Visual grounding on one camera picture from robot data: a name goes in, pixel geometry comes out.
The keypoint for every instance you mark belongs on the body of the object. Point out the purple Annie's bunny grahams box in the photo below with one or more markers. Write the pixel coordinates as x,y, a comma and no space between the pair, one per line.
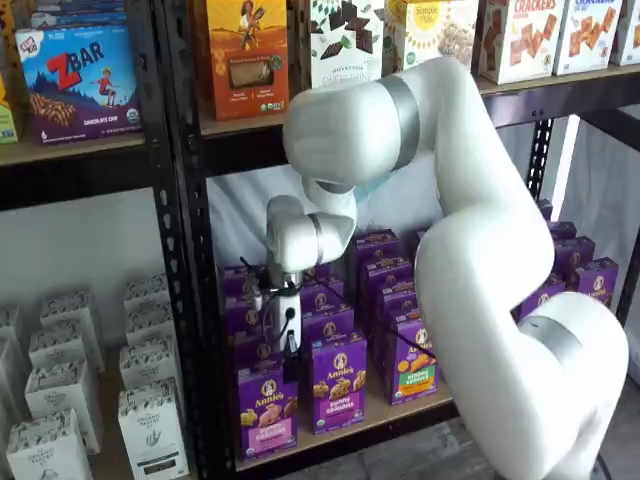
339,385

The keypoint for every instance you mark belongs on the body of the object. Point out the purple Zbar snack box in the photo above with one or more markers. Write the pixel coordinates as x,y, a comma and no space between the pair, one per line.
80,85

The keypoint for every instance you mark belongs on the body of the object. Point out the orange snack box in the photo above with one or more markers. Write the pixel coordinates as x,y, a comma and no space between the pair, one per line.
247,60

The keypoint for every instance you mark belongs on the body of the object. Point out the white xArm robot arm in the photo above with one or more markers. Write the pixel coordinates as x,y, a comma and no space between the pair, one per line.
475,275

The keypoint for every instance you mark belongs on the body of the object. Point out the green and yellow box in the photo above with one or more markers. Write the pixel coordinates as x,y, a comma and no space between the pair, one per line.
6,115

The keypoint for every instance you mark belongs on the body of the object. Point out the white patterned pantry box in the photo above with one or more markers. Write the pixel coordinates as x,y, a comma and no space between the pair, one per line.
62,345
6,375
62,400
150,325
47,450
67,307
145,292
152,435
147,365
10,325

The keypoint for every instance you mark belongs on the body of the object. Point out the white crackers box red title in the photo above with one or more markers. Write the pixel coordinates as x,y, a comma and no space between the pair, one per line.
520,45

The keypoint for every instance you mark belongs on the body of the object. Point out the purple Annie's box pink patch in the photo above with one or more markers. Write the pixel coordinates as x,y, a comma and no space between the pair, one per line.
267,415

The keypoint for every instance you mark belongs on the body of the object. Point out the white mint chocolate box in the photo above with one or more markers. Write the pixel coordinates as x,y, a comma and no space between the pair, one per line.
345,45

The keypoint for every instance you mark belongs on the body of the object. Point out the white crackers box blue title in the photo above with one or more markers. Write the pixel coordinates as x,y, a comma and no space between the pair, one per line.
592,40

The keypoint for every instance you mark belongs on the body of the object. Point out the purple Annie's box green patch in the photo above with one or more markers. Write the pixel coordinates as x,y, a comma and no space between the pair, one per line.
412,370

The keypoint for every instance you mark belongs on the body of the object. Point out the white box with brown print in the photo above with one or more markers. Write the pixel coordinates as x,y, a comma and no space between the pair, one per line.
630,35

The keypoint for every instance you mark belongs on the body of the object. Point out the black metal rack, white boxes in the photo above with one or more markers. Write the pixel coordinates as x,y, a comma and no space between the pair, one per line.
150,165

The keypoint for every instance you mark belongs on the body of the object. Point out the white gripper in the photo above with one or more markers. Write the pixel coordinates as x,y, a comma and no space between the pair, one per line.
287,320

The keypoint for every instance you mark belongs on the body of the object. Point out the blue snack box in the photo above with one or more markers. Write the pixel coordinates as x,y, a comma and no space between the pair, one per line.
80,14

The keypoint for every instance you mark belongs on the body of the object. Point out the yellow Simple Mills box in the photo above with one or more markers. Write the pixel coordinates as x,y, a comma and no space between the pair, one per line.
425,30

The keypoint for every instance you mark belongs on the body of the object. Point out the white backdrop cloth teal stripe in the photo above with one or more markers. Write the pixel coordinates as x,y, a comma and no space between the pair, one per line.
240,215

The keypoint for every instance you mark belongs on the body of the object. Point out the black metal rack, purple boxes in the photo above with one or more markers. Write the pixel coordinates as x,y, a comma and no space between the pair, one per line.
195,250

